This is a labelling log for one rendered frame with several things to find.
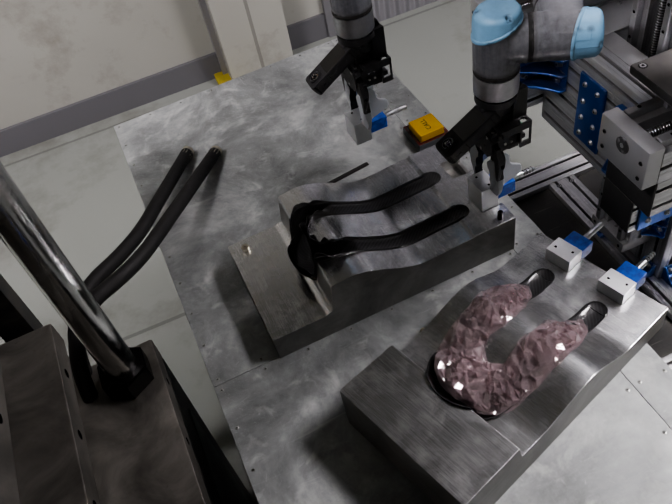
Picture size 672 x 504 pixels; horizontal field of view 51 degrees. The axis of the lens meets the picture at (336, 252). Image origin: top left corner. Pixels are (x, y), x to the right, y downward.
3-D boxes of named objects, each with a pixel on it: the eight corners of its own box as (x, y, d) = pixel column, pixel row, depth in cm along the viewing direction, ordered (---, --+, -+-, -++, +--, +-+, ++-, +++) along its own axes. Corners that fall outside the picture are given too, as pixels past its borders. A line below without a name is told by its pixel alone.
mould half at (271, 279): (446, 171, 155) (444, 123, 145) (514, 248, 138) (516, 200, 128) (235, 264, 147) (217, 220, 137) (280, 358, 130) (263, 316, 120)
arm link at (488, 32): (530, 19, 103) (470, 24, 105) (527, 82, 111) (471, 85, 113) (526, -10, 108) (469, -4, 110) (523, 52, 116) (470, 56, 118)
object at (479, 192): (526, 171, 139) (526, 150, 136) (541, 185, 136) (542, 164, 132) (468, 197, 137) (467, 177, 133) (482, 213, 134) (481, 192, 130)
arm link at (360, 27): (341, 26, 127) (323, 6, 132) (345, 48, 131) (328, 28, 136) (379, 11, 128) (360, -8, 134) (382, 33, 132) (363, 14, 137)
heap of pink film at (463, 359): (514, 277, 127) (516, 249, 121) (600, 334, 117) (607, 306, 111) (412, 369, 118) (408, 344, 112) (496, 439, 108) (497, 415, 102)
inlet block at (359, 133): (401, 110, 155) (399, 90, 151) (412, 122, 152) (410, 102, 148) (347, 132, 153) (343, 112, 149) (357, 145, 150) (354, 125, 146)
